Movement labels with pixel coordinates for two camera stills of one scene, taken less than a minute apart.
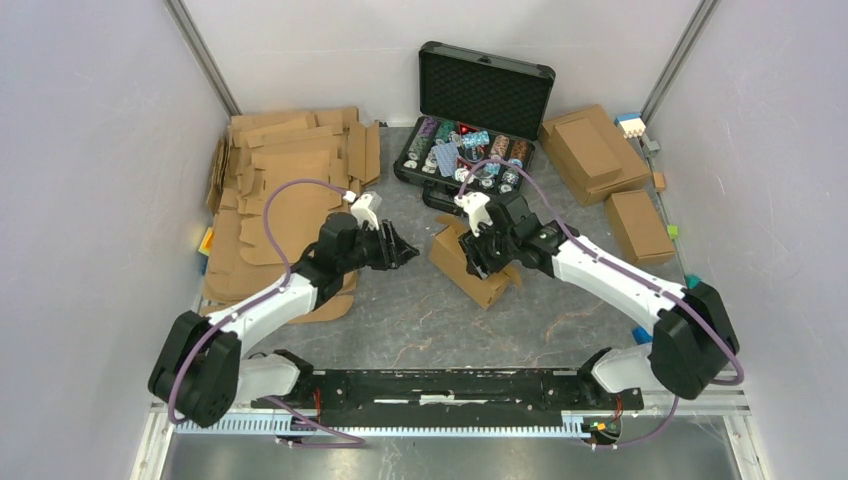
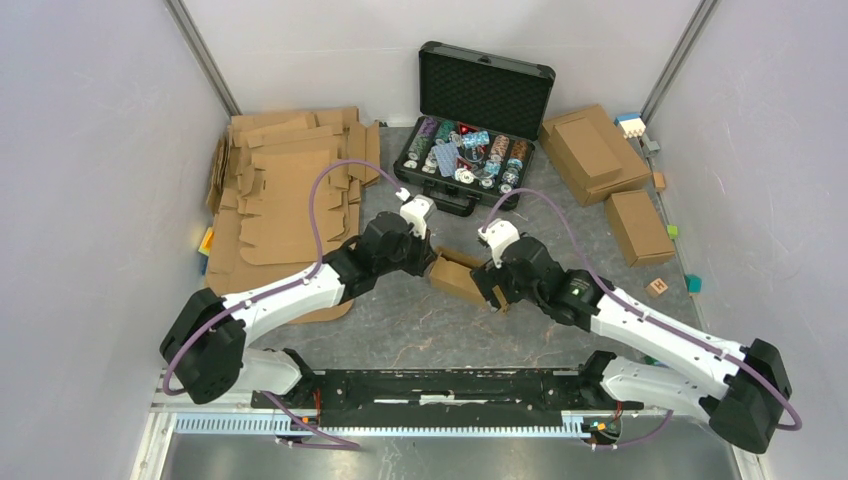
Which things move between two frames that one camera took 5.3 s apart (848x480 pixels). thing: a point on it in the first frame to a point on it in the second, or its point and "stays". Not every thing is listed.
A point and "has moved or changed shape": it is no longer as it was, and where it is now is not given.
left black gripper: (388, 258) to (425, 255)
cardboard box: (449, 256) has moved or changed shape
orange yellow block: (205, 244) stays
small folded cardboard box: (639, 227) stays
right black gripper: (476, 258) to (489, 276)
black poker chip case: (474, 107) stays
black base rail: (454, 398) stays
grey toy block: (652, 148) stays
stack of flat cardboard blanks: (276, 175) stays
